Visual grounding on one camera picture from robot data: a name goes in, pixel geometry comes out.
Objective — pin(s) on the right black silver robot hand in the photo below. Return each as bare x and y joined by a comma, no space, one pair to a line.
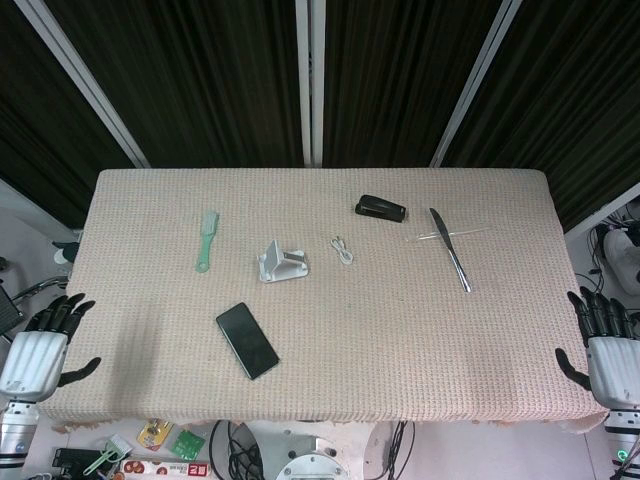
615,370

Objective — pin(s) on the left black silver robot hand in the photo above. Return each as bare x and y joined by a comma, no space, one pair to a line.
32,362

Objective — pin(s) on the black smartphone with blue frame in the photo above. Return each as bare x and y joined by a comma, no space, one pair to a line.
247,341

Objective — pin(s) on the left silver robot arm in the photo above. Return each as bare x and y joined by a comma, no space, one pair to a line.
15,430

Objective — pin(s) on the grey round robot base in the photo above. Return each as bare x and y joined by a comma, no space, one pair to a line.
312,467

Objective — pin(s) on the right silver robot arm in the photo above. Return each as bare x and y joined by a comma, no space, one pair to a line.
622,440

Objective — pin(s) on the white folding phone stand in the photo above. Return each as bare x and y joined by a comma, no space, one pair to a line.
285,270

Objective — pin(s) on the chrome metal tube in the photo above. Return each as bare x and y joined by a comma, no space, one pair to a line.
37,288

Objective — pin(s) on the black rectangular box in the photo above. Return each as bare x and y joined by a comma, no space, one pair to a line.
75,457

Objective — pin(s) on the white rounded device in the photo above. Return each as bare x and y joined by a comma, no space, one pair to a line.
620,255

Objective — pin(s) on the white green floor fixture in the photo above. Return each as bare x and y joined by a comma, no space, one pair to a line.
65,251

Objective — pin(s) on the small green white brush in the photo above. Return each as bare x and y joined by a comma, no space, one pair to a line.
105,455

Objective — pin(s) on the red white printed box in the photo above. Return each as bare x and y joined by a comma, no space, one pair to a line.
160,470

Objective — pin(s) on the green circuit board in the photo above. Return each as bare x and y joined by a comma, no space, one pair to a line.
189,443

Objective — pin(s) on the clear plastic straw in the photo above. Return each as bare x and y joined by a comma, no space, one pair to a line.
470,231

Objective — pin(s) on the steel table knife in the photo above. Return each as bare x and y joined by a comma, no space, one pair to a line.
450,250

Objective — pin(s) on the large green cleaning brush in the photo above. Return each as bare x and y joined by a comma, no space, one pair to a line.
206,240

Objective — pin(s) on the beige waffle tablecloth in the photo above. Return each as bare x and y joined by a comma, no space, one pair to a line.
375,340

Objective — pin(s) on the black stapler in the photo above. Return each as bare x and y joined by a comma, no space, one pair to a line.
380,209

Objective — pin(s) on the aluminium frame post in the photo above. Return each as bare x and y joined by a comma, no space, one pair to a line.
310,85
85,85
475,85

